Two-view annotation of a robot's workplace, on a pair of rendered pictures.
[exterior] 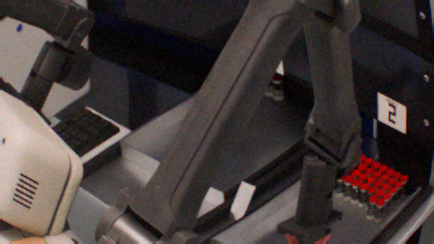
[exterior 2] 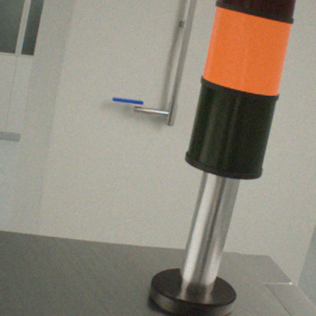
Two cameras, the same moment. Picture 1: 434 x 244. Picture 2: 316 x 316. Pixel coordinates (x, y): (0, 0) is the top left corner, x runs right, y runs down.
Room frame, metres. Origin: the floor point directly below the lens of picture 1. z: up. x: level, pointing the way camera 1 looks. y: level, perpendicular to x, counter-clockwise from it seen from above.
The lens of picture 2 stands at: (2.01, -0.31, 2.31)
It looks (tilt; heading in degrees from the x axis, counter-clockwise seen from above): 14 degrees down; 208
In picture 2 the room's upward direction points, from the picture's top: 11 degrees clockwise
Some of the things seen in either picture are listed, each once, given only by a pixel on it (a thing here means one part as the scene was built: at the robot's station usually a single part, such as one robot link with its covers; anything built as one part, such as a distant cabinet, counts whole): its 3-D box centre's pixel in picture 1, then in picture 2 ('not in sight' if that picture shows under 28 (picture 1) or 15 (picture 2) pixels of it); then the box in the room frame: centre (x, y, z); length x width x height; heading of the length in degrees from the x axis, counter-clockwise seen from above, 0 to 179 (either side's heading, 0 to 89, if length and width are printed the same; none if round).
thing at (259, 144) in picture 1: (235, 132); not in sight; (1.78, -0.03, 0.90); 0.34 x 0.26 x 0.04; 134
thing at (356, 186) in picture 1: (359, 194); not in sight; (1.51, -0.25, 0.90); 0.18 x 0.02 x 0.05; 44
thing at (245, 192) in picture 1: (220, 216); not in sight; (1.50, 0.01, 0.91); 0.14 x 0.03 x 0.06; 134
